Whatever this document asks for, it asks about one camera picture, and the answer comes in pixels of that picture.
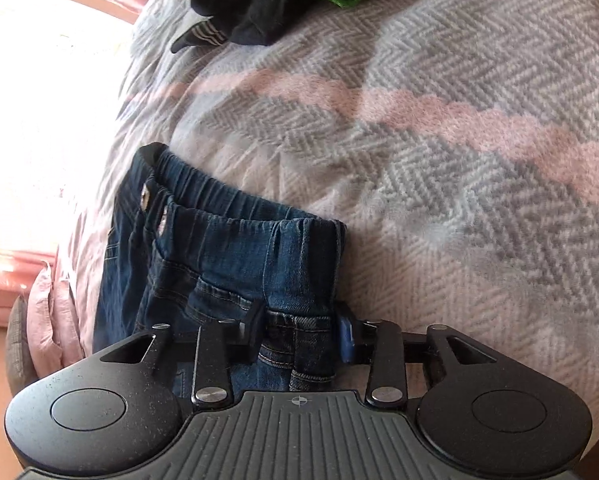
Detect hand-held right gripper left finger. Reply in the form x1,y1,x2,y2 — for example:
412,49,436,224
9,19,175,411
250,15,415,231
101,304,267,409

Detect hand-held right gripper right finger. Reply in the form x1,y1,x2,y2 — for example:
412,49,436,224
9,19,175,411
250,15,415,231
336,304,498,408

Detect dark blue denim pants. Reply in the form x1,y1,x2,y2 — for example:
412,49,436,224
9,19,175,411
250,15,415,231
94,143,350,394

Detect grey herringbone blanket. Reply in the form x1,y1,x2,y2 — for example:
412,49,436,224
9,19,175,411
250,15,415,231
54,0,599,441

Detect grey striped sock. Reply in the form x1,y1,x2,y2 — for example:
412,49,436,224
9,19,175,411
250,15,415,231
171,16,229,55

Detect black garment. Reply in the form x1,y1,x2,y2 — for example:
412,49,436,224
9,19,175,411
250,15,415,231
190,0,331,46

